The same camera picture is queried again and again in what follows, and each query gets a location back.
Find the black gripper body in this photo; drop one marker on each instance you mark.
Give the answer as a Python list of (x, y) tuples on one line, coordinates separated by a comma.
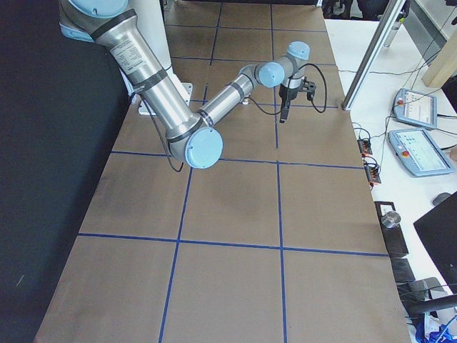
[(286, 95)]

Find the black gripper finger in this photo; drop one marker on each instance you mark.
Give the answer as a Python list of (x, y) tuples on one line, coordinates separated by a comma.
[(285, 107)]

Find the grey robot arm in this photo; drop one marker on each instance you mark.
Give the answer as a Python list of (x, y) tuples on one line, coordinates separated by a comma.
[(133, 33)]

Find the black orange connector box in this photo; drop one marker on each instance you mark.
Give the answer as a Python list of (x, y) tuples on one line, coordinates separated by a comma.
[(364, 146), (372, 173)]

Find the upper teach pendant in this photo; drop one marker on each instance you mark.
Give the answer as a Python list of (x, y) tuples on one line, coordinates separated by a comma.
[(415, 108)]

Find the teach pendant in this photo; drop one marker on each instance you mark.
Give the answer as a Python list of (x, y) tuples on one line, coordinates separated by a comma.
[(419, 153), (415, 108)]

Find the lower teach pendant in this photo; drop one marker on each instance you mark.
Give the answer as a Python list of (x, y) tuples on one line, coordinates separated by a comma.
[(419, 153)]

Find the brown paper table cover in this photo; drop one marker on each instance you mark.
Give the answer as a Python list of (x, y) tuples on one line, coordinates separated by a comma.
[(277, 242)]

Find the metal cylinder weight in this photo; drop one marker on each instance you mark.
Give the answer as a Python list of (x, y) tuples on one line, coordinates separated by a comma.
[(390, 219)]

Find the black flat plate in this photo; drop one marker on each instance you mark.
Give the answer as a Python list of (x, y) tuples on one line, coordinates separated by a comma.
[(393, 237)]

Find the black monitor corner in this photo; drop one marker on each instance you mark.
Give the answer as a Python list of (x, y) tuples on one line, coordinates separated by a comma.
[(437, 231)]

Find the black camera bracket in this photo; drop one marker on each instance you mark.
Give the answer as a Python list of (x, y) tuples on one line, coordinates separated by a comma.
[(309, 88)]

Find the aluminium camera post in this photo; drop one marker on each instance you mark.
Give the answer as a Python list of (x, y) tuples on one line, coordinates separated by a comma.
[(384, 27)]

